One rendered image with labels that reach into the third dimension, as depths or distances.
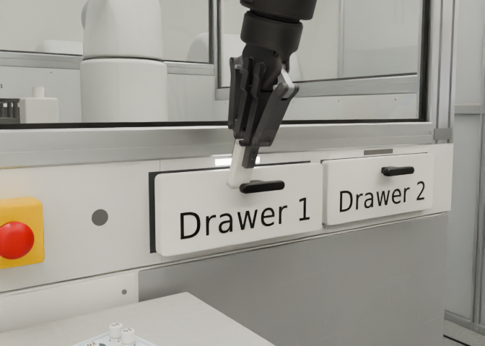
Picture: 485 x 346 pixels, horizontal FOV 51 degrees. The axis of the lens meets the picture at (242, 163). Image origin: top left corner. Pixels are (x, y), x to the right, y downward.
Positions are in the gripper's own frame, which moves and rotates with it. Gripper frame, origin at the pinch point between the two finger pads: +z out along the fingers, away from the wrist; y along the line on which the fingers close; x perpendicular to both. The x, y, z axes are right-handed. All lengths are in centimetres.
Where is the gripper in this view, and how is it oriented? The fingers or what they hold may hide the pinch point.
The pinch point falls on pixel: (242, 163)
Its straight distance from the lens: 70.9
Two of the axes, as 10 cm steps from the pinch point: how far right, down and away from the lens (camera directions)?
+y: 5.3, 4.2, -7.4
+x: 8.3, -0.5, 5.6
